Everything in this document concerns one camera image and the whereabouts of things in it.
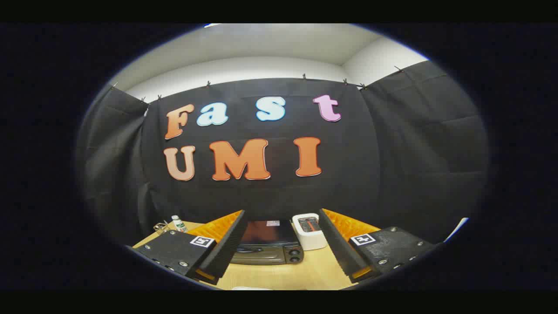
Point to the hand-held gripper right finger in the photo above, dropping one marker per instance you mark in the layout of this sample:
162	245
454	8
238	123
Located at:
338	244

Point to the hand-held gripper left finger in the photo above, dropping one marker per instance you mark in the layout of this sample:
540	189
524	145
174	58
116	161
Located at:
226	244

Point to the black toaster oven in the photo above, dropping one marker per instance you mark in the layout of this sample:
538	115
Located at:
268	242

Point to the white bread toaster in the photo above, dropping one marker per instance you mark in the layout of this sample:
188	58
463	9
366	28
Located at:
311	240

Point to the white bottle green label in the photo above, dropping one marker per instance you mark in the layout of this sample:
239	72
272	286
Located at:
178	223

